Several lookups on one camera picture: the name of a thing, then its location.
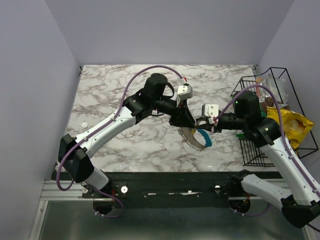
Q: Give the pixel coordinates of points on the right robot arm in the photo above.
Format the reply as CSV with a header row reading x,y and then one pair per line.
x,y
300,202

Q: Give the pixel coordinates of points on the grey curved keyring holder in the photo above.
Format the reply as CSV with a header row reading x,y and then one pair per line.
x,y
189,139

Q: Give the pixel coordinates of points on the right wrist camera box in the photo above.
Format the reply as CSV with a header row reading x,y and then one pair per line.
x,y
210,112

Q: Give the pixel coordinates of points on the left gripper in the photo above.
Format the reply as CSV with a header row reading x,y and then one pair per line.
x,y
183,118

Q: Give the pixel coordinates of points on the yellow chips bag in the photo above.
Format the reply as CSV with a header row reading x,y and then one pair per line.
x,y
296,126

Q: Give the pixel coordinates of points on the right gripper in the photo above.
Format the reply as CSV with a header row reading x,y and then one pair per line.
x,y
211,128

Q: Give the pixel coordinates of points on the black wire basket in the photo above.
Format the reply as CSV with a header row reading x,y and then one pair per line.
x,y
309,145

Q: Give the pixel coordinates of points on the blue key tag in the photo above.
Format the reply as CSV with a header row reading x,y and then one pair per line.
x,y
206,137

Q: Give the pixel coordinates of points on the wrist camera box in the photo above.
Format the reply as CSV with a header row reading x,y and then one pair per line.
x,y
210,112
184,92

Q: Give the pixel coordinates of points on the black mounting rail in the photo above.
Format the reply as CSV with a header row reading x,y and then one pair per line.
x,y
168,190

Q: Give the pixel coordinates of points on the green snack packet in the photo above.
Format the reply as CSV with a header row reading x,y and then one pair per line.
x,y
240,135

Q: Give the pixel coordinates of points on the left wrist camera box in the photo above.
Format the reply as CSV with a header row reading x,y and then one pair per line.
x,y
184,92

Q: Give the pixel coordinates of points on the beige bottle white cap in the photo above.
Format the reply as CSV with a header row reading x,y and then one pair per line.
x,y
83,124

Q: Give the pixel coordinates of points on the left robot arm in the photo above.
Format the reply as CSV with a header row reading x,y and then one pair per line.
x,y
75,153

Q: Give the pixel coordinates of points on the clear snack packet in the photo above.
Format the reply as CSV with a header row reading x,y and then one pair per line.
x,y
276,85

